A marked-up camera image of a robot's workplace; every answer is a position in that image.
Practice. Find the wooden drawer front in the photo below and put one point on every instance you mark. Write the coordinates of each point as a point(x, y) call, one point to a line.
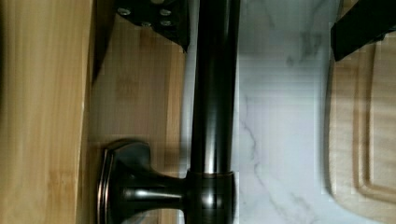
point(75, 77)

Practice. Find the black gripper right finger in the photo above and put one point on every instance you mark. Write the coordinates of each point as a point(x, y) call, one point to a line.
point(368, 21)

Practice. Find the bamboo cutting board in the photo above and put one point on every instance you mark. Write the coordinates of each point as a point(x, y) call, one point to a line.
point(360, 128)

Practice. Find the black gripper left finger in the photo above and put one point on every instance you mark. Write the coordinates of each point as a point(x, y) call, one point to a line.
point(168, 18)

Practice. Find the black drawer handle bar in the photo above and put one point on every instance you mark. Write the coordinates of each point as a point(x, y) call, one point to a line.
point(129, 186)

